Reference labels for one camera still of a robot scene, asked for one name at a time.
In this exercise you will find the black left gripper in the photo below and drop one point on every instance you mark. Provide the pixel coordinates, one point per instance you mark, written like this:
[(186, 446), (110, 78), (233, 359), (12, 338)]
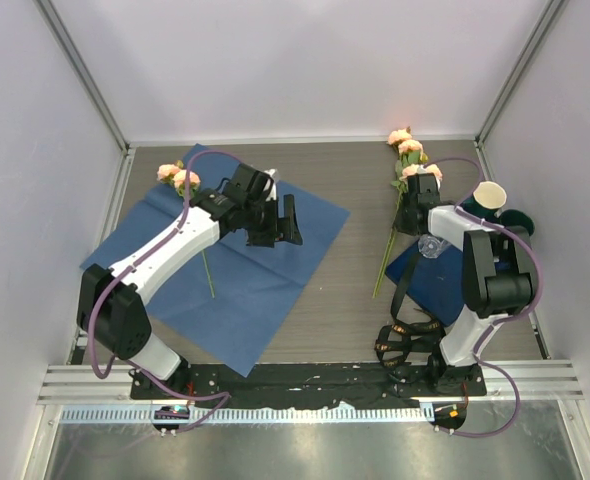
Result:
[(267, 238)]

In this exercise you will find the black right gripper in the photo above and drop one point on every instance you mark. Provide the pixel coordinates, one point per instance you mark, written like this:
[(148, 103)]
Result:
[(400, 224)]

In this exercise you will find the large blue wrapping paper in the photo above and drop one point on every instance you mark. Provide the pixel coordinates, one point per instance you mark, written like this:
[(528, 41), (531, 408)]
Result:
[(255, 288)]

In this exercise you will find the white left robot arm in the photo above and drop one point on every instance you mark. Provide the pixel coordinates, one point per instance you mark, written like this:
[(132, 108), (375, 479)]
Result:
[(113, 300)]

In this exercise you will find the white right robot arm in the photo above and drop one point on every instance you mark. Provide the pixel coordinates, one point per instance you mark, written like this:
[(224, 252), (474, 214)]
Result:
[(501, 278)]

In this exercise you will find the dark green mug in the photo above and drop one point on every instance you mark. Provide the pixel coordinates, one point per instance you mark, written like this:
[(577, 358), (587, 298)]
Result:
[(517, 218), (471, 206)]

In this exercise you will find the clear plastic cup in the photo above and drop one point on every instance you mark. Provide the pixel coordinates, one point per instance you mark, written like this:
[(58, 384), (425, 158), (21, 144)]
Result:
[(431, 247)]

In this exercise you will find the beige paper cup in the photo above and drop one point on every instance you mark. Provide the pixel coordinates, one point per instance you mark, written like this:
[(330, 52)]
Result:
[(489, 197)]

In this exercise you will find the black printed ribbon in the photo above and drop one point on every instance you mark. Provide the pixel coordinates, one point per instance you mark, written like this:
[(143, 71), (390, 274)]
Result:
[(396, 341)]

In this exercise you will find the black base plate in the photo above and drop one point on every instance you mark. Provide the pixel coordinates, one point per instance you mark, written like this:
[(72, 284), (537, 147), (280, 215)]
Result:
[(313, 384)]

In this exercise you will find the aluminium frame rail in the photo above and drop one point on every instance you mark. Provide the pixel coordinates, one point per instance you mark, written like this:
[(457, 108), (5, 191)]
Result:
[(532, 379)]

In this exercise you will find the slotted cable duct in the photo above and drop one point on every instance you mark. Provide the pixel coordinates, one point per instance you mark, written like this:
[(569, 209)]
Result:
[(161, 414)]

